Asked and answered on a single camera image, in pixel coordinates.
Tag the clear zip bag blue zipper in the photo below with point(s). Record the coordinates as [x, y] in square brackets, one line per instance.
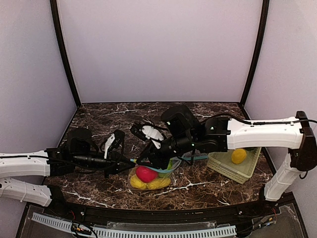
[176, 163]

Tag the left black frame post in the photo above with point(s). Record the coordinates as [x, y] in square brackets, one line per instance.
[63, 52]

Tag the white slotted cable duct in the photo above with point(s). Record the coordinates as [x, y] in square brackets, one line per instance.
[126, 230]

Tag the yellow toy pear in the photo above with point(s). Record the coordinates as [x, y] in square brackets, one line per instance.
[159, 183]

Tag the pale green plastic basket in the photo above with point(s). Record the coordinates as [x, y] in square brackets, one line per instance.
[221, 163]

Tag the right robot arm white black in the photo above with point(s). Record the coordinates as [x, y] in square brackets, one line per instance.
[223, 132]

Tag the black front table rail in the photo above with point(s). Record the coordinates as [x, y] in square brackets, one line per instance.
[98, 215]

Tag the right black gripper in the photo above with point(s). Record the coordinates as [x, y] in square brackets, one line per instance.
[153, 153]

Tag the red toy fruit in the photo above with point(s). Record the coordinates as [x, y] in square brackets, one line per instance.
[145, 174]

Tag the right black frame post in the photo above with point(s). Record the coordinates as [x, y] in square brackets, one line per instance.
[256, 52]

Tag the black frame post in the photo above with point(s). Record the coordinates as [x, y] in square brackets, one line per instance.
[63, 52]
[256, 52]

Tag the green toy fruit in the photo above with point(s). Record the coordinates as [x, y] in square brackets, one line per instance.
[166, 173]

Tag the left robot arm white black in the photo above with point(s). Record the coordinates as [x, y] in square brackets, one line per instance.
[79, 151]

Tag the yellow toy lemon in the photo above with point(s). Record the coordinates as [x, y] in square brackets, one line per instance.
[238, 156]

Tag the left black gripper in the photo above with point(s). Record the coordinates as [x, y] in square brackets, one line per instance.
[115, 161]

